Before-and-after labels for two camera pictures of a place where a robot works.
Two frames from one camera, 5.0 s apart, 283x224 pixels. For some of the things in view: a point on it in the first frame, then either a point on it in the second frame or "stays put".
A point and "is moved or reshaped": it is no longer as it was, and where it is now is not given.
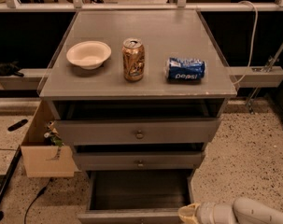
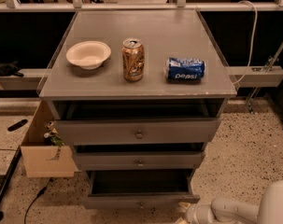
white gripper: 207,212 -> 195,215
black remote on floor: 18,124 stays put
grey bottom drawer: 136,196 is moved or reshaped
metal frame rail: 137,7 stays put
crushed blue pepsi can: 179,69 stays put
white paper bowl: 89,54 stays put
